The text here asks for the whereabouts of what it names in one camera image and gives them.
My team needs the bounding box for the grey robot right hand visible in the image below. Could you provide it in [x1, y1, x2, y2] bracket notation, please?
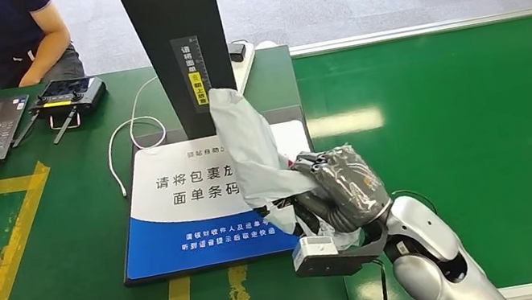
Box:
[284, 137, 398, 242]

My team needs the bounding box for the person's left hand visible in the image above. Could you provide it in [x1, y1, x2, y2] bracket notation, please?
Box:
[17, 70, 45, 89]

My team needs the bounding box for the white plastic mailer package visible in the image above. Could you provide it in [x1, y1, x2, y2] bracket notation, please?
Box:
[205, 67, 370, 273]

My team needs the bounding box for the black remote controller with screen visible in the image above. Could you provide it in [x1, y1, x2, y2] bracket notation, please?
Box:
[2, 72, 115, 154]

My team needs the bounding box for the black scanner column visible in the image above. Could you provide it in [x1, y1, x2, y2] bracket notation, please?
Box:
[113, 0, 245, 149]

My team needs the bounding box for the white power strip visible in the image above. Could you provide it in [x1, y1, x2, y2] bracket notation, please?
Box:
[227, 41, 263, 97]

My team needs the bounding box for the blue white scanner base board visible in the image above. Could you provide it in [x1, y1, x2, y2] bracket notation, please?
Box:
[100, 102, 344, 290]

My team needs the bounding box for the black power adapter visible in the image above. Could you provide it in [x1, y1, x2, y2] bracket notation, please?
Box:
[226, 39, 250, 64]

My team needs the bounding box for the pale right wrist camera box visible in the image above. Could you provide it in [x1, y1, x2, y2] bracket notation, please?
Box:
[289, 225, 382, 286]

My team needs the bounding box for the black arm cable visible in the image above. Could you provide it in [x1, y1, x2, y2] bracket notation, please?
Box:
[373, 257, 393, 300]

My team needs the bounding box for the white cable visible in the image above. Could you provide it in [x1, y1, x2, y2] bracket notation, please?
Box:
[94, 74, 177, 201]

